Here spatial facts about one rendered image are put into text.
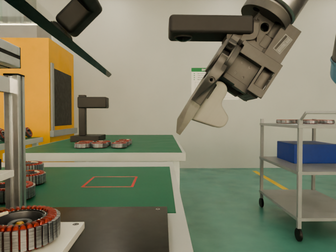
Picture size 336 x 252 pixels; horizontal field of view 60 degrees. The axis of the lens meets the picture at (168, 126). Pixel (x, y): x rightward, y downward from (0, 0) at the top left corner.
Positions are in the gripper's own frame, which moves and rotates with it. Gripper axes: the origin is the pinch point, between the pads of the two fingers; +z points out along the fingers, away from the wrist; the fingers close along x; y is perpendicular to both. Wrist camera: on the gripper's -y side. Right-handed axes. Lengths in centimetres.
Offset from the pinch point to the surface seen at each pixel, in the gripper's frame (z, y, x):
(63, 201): 32.1, -12.1, 32.2
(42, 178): 37, -24, 51
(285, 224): 21, 142, 216
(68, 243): 23.1, -3.9, 0.0
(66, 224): 24.5, -6.1, 7.2
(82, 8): -3.2, -12.1, -18.7
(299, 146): -38, 97, 180
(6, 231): 23.9, -11.3, -3.9
